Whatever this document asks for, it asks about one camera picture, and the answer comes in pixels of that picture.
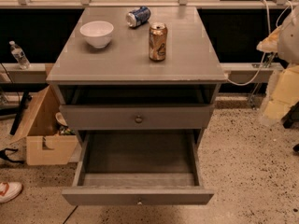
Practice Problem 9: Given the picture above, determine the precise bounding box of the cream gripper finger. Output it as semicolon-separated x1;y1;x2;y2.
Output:
256;26;281;53

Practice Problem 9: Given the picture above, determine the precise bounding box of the orange soda can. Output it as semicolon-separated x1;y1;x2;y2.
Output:
149;22;168;62

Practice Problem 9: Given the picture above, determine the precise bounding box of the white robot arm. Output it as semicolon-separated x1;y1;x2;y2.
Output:
257;6;299;124

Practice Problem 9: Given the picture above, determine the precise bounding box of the blue soda can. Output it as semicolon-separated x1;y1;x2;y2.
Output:
126;7;151;28

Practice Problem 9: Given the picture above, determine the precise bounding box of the grey drawer cabinet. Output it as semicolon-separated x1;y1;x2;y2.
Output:
46;6;228;207

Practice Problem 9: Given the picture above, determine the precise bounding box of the open grey lower drawer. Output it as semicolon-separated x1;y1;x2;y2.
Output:
63;130;214;205

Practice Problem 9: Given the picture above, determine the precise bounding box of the closed grey upper drawer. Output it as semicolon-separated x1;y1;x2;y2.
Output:
60;105;214;130

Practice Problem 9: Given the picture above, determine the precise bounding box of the white bowl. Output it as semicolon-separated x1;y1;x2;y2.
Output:
79;21;114;49

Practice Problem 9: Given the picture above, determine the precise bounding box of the open cardboard box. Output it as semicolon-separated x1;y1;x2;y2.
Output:
11;86;80;165

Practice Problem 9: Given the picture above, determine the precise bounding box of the clear plastic water bottle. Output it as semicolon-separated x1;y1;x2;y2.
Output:
9;41;30;70

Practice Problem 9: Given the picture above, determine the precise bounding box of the white and orange sneaker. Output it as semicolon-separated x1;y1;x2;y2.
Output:
0;182;22;203

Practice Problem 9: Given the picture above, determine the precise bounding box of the white cable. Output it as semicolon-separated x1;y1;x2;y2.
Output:
226;0;294;87

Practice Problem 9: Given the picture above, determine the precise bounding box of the black strap on floor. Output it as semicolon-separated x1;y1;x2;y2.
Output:
0;147;25;165

